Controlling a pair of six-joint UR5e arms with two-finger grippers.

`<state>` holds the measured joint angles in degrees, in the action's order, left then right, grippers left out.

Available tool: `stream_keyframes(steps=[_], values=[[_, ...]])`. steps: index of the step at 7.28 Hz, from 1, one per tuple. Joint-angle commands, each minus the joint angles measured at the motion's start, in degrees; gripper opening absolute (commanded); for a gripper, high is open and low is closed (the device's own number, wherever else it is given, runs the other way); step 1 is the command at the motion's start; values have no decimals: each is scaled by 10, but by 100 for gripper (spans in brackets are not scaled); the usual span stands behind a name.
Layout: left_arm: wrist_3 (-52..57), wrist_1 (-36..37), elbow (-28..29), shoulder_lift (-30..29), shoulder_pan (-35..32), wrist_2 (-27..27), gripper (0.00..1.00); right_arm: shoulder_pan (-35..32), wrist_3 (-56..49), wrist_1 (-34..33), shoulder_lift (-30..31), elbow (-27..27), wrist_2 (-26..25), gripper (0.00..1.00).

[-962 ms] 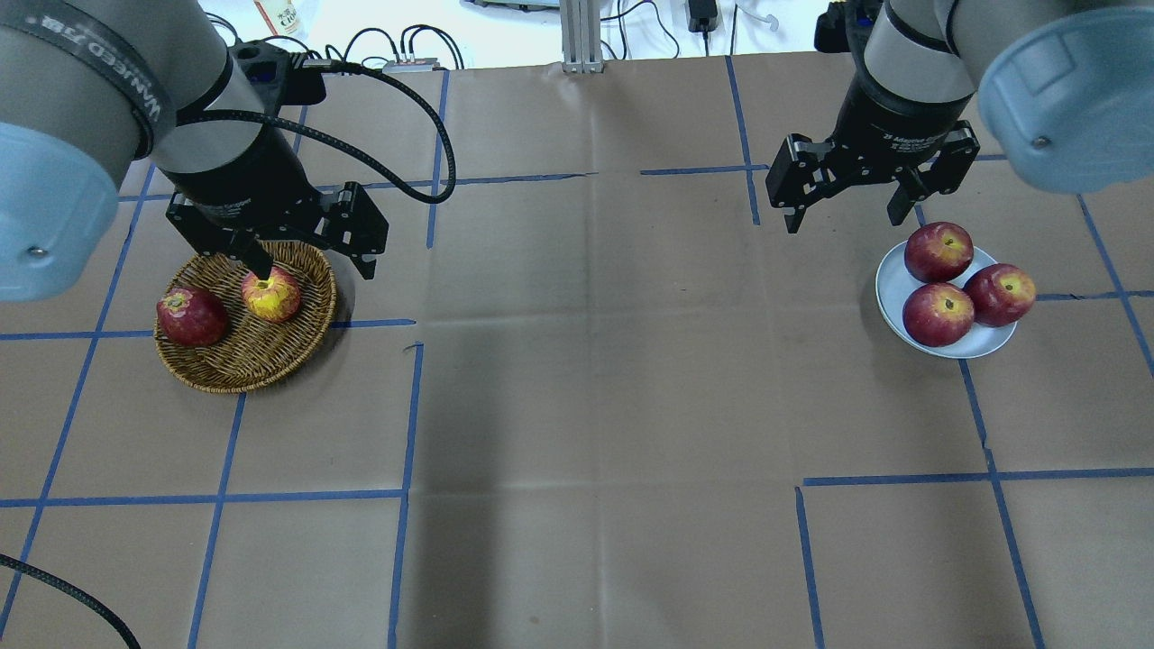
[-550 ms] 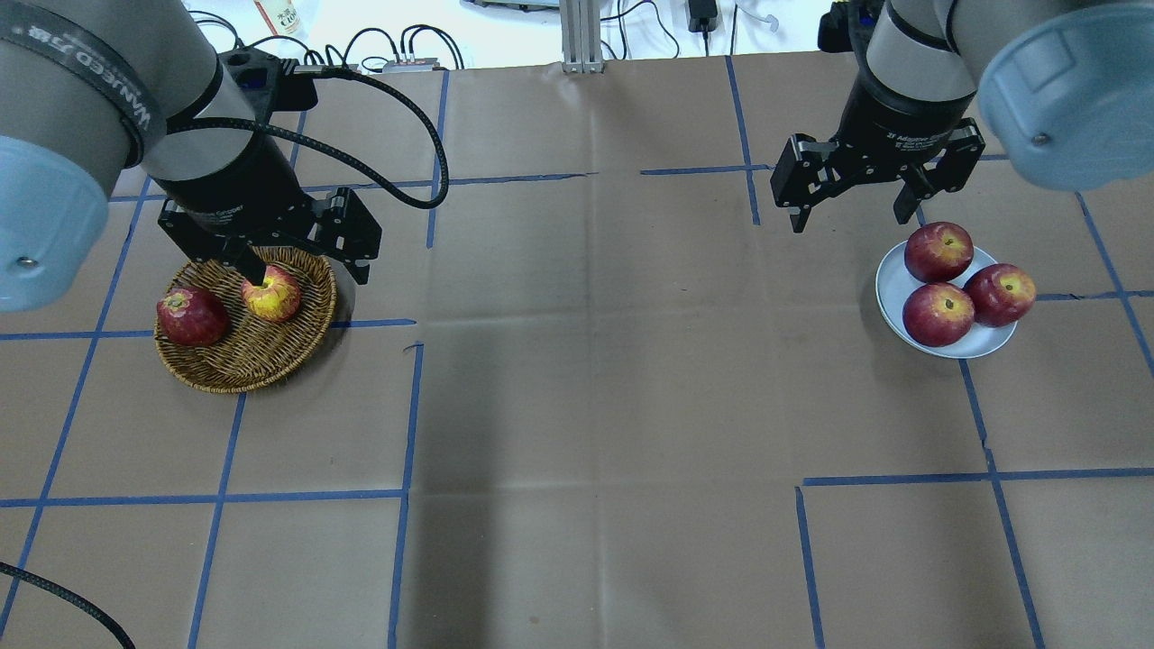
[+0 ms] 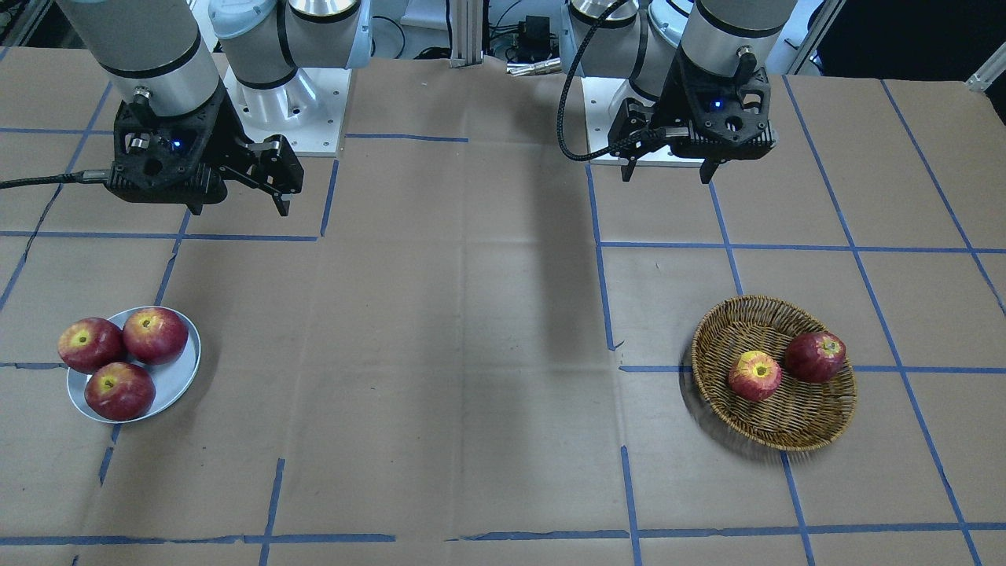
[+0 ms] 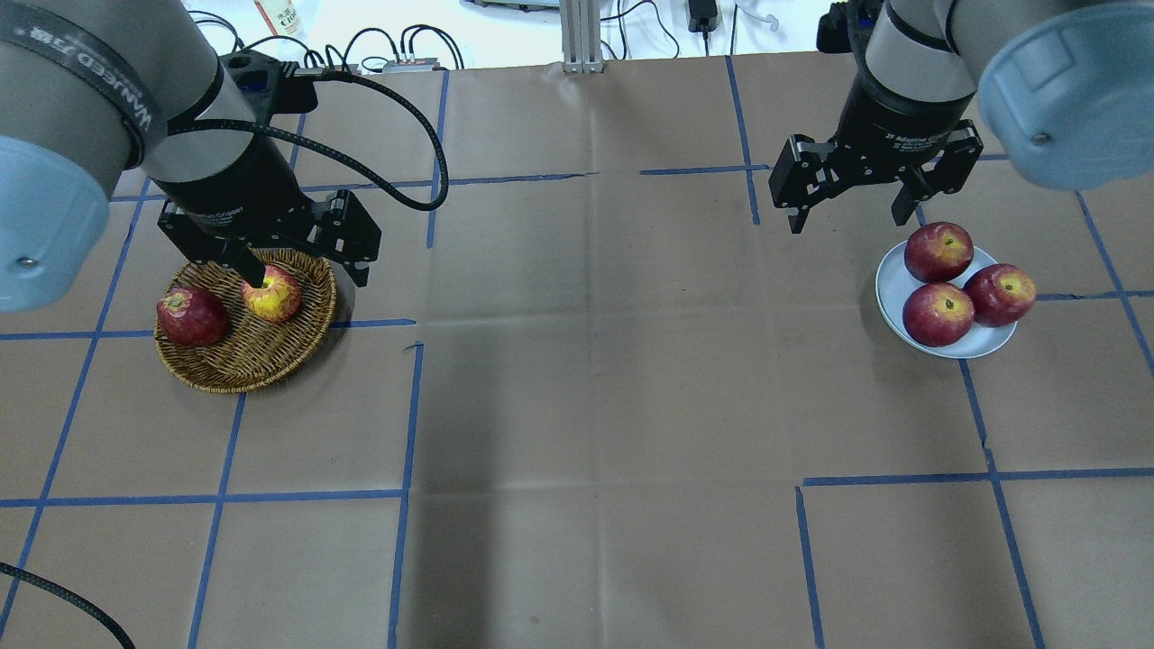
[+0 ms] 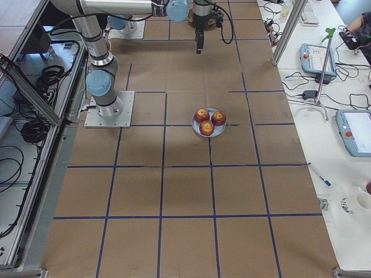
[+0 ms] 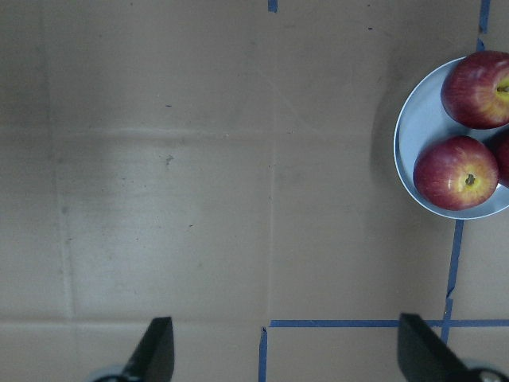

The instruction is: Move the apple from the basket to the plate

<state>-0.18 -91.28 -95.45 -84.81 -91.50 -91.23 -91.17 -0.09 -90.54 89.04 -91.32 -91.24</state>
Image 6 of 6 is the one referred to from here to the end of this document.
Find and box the light blue plate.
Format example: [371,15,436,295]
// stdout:
[393,58,508,220]

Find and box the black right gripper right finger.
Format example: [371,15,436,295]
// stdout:
[398,314,492,382]

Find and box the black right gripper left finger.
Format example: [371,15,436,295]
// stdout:
[120,317,175,382]

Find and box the red apple on plate near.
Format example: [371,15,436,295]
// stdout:
[413,135,499,211]

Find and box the red apple on plate far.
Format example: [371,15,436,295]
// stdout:
[441,50,508,130]

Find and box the red apple on plate right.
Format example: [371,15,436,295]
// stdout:
[492,131,509,187]

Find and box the red apple on plate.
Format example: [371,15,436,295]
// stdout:
[492,131,509,187]
[413,135,499,211]
[441,50,508,130]

